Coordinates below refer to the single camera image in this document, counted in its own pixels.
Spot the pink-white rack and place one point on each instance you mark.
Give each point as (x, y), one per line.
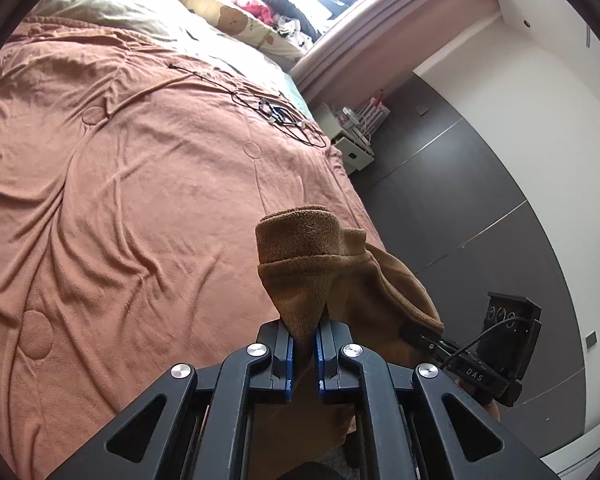
(372, 112)

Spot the yellow bear-print pillow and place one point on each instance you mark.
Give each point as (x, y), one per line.
(230, 15)

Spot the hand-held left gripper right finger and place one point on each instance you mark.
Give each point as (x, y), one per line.
(320, 365)

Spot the dark grey wardrobe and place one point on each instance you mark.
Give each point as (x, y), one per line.
(480, 200)

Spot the brown printed t-shirt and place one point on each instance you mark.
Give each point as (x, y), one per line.
(340, 280)

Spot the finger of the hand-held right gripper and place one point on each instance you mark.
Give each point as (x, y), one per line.
(420, 338)

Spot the red cloth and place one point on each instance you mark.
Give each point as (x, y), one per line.
(255, 7)

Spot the white bedside shelf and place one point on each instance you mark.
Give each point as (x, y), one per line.
(355, 155)

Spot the grey wall switch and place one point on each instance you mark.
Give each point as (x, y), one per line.
(591, 340)

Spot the pink-brown blanket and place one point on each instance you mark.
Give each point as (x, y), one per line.
(105, 210)

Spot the dark cloth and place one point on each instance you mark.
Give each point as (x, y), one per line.
(292, 12)

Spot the person's right hand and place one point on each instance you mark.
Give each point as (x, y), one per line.
(485, 402)

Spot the pink curtain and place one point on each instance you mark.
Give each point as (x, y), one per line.
(405, 20)

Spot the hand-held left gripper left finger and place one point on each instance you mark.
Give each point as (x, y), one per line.
(288, 365)

